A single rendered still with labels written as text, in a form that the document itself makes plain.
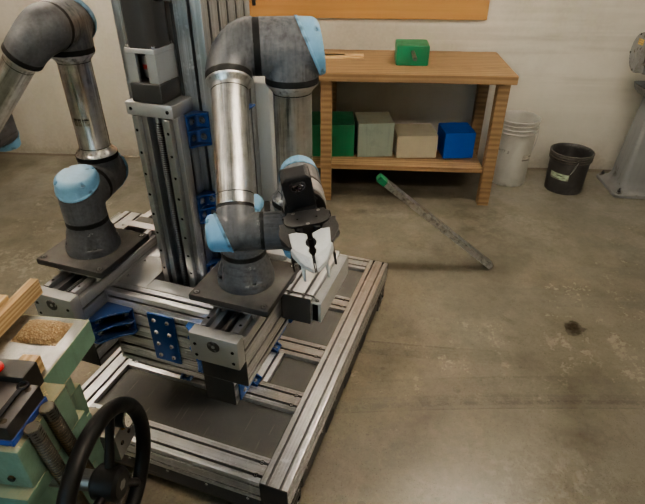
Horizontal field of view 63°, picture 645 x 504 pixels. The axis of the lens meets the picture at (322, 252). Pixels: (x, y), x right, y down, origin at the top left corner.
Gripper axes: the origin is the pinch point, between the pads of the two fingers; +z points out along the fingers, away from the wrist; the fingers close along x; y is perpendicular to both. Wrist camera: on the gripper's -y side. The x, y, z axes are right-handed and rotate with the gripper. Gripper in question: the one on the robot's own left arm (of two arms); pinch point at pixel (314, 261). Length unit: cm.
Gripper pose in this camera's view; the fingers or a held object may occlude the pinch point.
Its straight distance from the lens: 71.9
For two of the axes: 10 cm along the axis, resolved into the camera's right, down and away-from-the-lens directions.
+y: 1.3, 8.2, 5.5
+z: 1.1, 5.4, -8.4
